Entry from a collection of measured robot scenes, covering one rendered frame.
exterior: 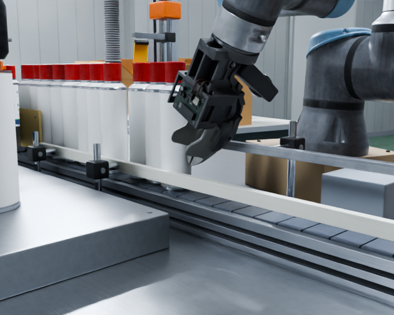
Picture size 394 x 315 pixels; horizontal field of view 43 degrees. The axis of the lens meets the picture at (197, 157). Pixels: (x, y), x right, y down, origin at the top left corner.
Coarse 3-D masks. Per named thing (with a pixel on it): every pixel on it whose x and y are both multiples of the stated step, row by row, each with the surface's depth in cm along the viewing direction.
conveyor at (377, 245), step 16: (48, 160) 107; (112, 176) 91; (128, 176) 91; (176, 192) 79; (192, 192) 79; (224, 208) 70; (240, 208) 70; (256, 208) 70; (288, 224) 62; (304, 224) 62; (320, 224) 62; (336, 240) 57; (352, 240) 57; (368, 240) 57; (384, 240) 57
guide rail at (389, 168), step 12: (228, 144) 78; (240, 144) 76; (252, 144) 74; (276, 156) 71; (288, 156) 69; (300, 156) 68; (312, 156) 67; (324, 156) 65; (336, 156) 64; (348, 156) 64; (348, 168) 63; (360, 168) 62; (372, 168) 60; (384, 168) 59
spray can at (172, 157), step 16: (176, 64) 77; (160, 96) 79; (160, 112) 79; (176, 112) 78; (160, 128) 80; (176, 128) 78; (160, 144) 80; (176, 144) 78; (160, 160) 81; (176, 160) 79
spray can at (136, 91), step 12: (144, 72) 86; (132, 84) 87; (144, 84) 86; (132, 96) 86; (132, 108) 86; (132, 120) 87; (144, 120) 86; (132, 132) 87; (144, 132) 87; (132, 144) 88; (144, 144) 87; (132, 156) 88; (144, 156) 87
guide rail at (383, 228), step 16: (48, 144) 106; (80, 160) 97; (112, 160) 88; (144, 176) 82; (160, 176) 79; (176, 176) 76; (192, 176) 74; (208, 192) 71; (224, 192) 69; (240, 192) 67; (256, 192) 65; (272, 208) 63; (288, 208) 61; (304, 208) 59; (320, 208) 58; (336, 208) 57; (336, 224) 56; (352, 224) 55; (368, 224) 53; (384, 224) 52
